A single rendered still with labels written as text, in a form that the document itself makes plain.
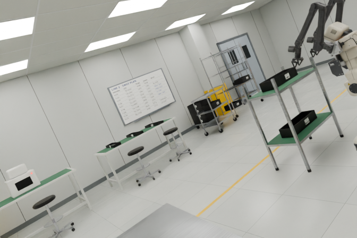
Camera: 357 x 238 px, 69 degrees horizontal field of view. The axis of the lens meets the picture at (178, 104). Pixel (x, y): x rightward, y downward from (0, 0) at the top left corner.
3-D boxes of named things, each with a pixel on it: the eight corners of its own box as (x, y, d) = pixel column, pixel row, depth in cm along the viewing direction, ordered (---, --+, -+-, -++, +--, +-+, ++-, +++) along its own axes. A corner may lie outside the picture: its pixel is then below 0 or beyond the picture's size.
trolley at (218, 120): (205, 136, 646) (189, 99, 639) (222, 122, 712) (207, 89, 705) (222, 132, 610) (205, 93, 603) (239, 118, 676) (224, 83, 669)
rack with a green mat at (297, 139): (274, 170, 321) (240, 88, 314) (309, 138, 371) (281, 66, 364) (310, 172, 283) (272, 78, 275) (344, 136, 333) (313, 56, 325)
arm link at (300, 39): (316, 5, 238) (321, 3, 244) (310, 3, 241) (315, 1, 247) (297, 48, 265) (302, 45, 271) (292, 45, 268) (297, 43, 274)
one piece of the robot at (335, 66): (358, 66, 267) (350, 46, 265) (348, 74, 251) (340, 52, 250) (341, 70, 280) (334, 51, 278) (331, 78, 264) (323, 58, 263)
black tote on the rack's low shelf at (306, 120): (294, 137, 302) (291, 128, 301) (281, 138, 316) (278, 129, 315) (317, 117, 333) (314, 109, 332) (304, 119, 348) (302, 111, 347)
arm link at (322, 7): (325, 2, 232) (330, 0, 238) (309, 3, 242) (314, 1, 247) (321, 52, 250) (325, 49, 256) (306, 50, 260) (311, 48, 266)
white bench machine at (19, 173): (11, 197, 454) (-1, 173, 451) (37, 183, 482) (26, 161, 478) (14, 198, 425) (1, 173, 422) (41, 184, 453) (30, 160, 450)
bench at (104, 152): (109, 187, 563) (93, 154, 558) (172, 149, 662) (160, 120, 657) (120, 191, 501) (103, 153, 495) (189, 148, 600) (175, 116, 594)
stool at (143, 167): (132, 185, 510) (119, 156, 505) (154, 171, 539) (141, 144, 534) (143, 187, 468) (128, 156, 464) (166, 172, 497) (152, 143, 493)
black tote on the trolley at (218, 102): (213, 109, 629) (211, 103, 628) (204, 111, 649) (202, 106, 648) (221, 103, 659) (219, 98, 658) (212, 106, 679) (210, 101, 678)
